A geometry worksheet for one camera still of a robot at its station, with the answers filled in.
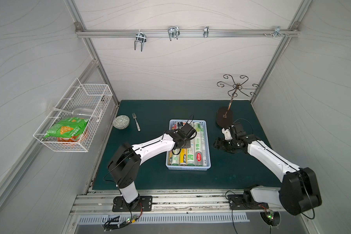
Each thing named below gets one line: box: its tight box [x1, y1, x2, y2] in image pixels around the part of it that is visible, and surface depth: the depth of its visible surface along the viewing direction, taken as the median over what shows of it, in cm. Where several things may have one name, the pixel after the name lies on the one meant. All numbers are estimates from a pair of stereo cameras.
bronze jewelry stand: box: [216, 74, 260, 128], surface depth 91 cm
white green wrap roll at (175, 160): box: [171, 154, 180, 166], surface depth 83 cm
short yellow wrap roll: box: [179, 148, 188, 167], surface depth 83 cm
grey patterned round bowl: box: [112, 115, 131, 130], surface depth 106 cm
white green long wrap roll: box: [201, 124, 208, 167], surface depth 90 cm
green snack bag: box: [43, 117, 90, 139], surface depth 56 cm
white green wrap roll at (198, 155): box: [193, 121, 203, 167], surface depth 87 cm
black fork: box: [131, 112, 141, 132], surface depth 109 cm
